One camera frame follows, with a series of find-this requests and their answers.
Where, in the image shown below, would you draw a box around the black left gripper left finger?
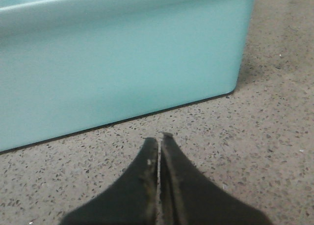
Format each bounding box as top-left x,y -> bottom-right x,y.
60,138 -> 158,225

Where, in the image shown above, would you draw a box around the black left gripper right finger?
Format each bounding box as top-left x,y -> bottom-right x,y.
160,133 -> 272,225

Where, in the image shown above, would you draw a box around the light blue storage box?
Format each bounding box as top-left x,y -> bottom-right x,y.
0,0 -> 254,151

